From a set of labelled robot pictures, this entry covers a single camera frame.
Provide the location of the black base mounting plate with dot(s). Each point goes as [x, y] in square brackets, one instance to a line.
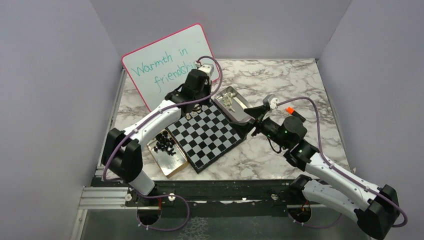
[203, 198]

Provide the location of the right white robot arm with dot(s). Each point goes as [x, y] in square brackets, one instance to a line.
[373, 208]

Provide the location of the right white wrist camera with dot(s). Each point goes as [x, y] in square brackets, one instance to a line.
[270, 102]

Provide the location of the aluminium rail frame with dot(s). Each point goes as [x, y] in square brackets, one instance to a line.
[113, 224]

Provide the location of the gold tin with black pieces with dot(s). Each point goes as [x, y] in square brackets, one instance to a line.
[169, 165]

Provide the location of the pink framed whiteboard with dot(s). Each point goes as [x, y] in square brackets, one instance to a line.
[159, 67]

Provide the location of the black white chessboard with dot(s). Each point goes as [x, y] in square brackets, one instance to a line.
[205, 138]

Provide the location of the pile of white chess pieces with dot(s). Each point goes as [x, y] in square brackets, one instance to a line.
[227, 99]

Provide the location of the black marker orange cap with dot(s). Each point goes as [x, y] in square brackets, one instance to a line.
[294, 113]

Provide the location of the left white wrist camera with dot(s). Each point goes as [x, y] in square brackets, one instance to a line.
[207, 68]

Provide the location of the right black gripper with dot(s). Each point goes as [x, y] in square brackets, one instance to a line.
[260, 112]

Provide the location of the silver tin with white pieces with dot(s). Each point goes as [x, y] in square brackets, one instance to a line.
[239, 104]

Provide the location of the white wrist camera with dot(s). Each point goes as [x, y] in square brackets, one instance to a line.
[207, 68]
[270, 102]

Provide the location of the pile of black chess pieces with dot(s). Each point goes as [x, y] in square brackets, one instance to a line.
[165, 143]

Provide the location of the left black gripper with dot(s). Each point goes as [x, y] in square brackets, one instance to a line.
[207, 85]

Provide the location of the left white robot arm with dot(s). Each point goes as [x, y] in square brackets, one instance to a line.
[122, 153]

